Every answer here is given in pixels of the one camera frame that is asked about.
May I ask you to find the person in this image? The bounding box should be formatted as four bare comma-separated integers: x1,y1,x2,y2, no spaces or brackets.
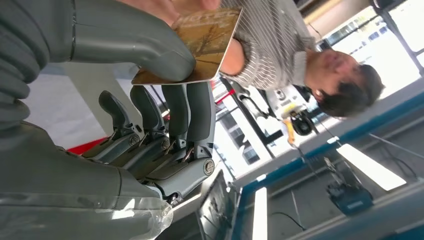
115,0,387,118

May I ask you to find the long ceiling light panel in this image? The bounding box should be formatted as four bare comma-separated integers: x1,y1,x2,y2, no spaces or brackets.
336,143,408,192
252,187,269,240

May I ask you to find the grey laptop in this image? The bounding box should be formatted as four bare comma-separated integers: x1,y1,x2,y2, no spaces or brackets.
197,170,240,240

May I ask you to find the yellow black machine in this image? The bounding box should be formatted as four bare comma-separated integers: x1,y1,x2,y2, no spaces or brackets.
281,102,316,147

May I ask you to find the red barrier belt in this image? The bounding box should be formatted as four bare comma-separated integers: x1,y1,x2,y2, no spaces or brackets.
67,137,109,156

